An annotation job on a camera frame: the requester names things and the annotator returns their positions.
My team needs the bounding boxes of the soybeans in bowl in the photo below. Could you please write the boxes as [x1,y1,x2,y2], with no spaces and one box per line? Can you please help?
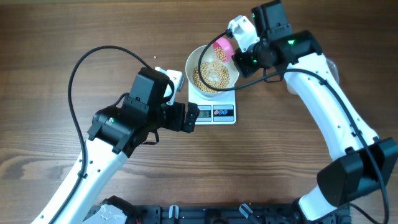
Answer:
[193,61,230,93]

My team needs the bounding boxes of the pink plastic measuring scoop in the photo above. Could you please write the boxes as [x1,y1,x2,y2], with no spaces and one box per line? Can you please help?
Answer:
[212,37,234,62]

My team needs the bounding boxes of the white bowl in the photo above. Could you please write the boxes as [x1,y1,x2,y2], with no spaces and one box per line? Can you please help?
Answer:
[185,45,239,97]

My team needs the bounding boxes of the black right camera cable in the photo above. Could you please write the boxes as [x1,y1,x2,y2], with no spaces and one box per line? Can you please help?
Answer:
[197,29,390,224]

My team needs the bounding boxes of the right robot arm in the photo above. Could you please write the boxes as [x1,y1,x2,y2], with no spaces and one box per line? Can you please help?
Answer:
[228,1,397,223]

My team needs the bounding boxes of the black left camera cable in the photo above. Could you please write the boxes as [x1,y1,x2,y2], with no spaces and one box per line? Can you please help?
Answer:
[55,45,153,224]

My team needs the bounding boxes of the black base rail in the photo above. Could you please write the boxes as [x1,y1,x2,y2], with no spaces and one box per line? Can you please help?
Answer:
[83,203,299,224]

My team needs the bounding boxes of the white digital kitchen scale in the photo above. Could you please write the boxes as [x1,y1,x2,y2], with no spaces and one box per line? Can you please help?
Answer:
[188,83,237,125]

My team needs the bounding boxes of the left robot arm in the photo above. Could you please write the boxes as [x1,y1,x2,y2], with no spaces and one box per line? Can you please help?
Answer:
[34,67,199,223]

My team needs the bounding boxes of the clear plastic container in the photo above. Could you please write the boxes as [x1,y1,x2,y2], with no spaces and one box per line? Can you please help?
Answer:
[286,58,340,95]

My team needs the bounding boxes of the black camera cable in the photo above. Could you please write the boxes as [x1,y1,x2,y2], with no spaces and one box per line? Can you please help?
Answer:
[55,45,153,224]
[197,29,390,224]

